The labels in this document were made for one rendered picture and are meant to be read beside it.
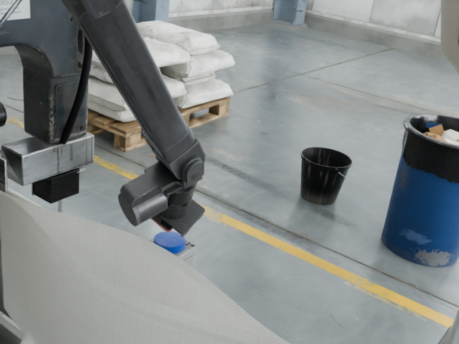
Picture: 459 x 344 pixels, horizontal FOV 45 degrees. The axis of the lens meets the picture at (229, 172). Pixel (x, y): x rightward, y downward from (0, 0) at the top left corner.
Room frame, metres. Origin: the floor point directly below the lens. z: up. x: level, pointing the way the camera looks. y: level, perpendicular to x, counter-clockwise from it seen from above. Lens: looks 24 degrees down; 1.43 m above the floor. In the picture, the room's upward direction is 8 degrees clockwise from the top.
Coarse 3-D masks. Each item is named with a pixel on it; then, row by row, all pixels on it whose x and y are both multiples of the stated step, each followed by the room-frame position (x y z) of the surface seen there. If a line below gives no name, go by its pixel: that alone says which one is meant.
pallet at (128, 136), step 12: (192, 108) 3.92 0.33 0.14; (204, 108) 4.00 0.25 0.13; (216, 108) 4.20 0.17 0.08; (228, 108) 4.30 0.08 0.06; (96, 120) 3.40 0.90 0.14; (108, 120) 3.42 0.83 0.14; (192, 120) 3.99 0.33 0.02; (204, 120) 4.04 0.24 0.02; (96, 132) 3.51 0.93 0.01; (120, 132) 3.30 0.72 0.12; (132, 132) 3.32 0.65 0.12; (120, 144) 3.29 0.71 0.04; (132, 144) 3.33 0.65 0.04; (144, 144) 3.43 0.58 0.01
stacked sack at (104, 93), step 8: (88, 80) 3.48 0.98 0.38; (96, 80) 3.51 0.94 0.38; (168, 80) 3.76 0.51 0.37; (176, 80) 3.79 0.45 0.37; (88, 88) 3.44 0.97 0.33; (96, 88) 3.41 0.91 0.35; (104, 88) 3.39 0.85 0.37; (112, 88) 3.37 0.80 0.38; (168, 88) 3.62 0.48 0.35; (176, 88) 3.68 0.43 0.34; (184, 88) 3.76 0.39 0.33; (88, 96) 3.42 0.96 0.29; (96, 96) 3.36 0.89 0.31; (104, 96) 3.35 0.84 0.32; (112, 96) 3.33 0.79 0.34; (120, 96) 3.31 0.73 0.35; (176, 96) 3.70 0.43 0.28; (104, 104) 3.36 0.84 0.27; (112, 104) 3.31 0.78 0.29; (120, 104) 3.28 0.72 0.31
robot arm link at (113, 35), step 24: (72, 0) 0.57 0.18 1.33; (96, 0) 0.55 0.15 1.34; (120, 0) 0.57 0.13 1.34; (96, 24) 0.60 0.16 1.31; (120, 24) 0.62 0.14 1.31; (96, 48) 0.62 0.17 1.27; (120, 48) 0.63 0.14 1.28; (144, 48) 0.66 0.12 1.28; (120, 72) 0.64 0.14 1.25; (144, 72) 0.67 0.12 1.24; (144, 96) 0.68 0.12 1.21; (168, 96) 0.71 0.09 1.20; (144, 120) 0.70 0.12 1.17; (168, 120) 0.72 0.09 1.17; (168, 144) 0.73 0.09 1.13; (192, 144) 0.77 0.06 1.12; (168, 168) 0.78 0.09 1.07
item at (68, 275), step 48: (0, 192) 0.67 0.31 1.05; (0, 240) 0.68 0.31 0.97; (48, 240) 0.58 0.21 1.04; (96, 240) 0.63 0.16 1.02; (144, 240) 0.60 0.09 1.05; (48, 288) 0.58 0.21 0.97; (96, 288) 0.51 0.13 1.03; (144, 288) 0.60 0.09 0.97; (192, 288) 0.55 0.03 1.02; (48, 336) 0.58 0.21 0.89; (96, 336) 0.51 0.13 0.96; (144, 336) 0.48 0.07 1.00; (192, 336) 0.47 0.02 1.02; (240, 336) 0.46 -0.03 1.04
